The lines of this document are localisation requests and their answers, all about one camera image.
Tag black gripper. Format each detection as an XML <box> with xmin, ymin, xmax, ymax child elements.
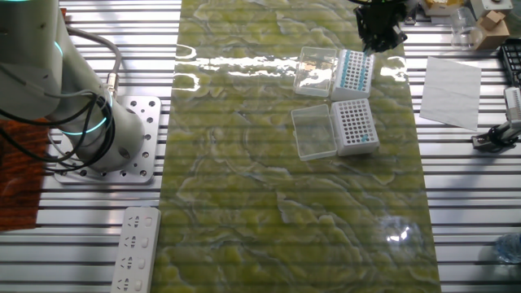
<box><xmin>353</xmin><ymin>0</ymin><xmax>409</xmax><ymax>56</ymax></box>

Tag white pipette tip rack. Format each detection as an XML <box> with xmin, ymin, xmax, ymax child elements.
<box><xmin>330</xmin><ymin>98</ymin><xmax>381</xmax><ymax>158</ymax></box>
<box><xmin>330</xmin><ymin>48</ymin><xmax>376</xmax><ymax>102</ymax></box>

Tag yellow white flat box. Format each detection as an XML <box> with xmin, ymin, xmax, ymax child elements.
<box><xmin>421</xmin><ymin>0</ymin><xmax>466</xmax><ymax>17</ymax></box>

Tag clear plastic container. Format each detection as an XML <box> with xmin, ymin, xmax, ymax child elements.
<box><xmin>449</xmin><ymin>6</ymin><xmax>484</xmax><ymax>50</ymax></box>

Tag white paper sheet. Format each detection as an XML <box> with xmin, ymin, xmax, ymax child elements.
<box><xmin>418</xmin><ymin>55</ymin><xmax>483</xmax><ymax>132</ymax></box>

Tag small tan box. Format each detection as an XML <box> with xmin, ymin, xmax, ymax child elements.
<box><xmin>474</xmin><ymin>10</ymin><xmax>511</xmax><ymax>51</ymax></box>

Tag white box with knob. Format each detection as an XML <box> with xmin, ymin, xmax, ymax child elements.
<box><xmin>470</xmin><ymin>0</ymin><xmax>514</xmax><ymax>12</ymax></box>

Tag black keyboard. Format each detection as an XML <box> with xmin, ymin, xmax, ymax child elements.
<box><xmin>498</xmin><ymin>39</ymin><xmax>521</xmax><ymax>87</ymax></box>

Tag black clamp tool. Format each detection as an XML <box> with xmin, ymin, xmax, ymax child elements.
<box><xmin>471</xmin><ymin>124</ymin><xmax>520</xmax><ymax>154</ymax></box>

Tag green marble pattern mat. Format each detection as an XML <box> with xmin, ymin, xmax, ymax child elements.
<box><xmin>150</xmin><ymin>0</ymin><xmax>443</xmax><ymax>293</ymax></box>

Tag clear water bottle blue cap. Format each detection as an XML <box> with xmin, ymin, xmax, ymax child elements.
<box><xmin>493</xmin><ymin>232</ymin><xmax>521</xmax><ymax>265</ymax></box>

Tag white power strip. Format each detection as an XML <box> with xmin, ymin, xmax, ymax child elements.
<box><xmin>110</xmin><ymin>206</ymin><xmax>162</xmax><ymax>293</ymax></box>

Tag reddish brown wooden table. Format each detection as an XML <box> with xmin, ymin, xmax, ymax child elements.
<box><xmin>0</xmin><ymin>117</ymin><xmax>50</xmax><ymax>232</ymax></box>

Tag small silver side camera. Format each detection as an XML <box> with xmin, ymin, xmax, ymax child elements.
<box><xmin>503</xmin><ymin>86</ymin><xmax>521</xmax><ymax>142</ymax></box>

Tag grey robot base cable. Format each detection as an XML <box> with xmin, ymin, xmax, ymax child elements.
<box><xmin>66</xmin><ymin>26</ymin><xmax>123</xmax><ymax>100</ymax></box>

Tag black looped cable bundle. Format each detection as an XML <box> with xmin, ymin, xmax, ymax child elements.
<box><xmin>0</xmin><ymin>94</ymin><xmax>118</xmax><ymax>173</ymax></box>

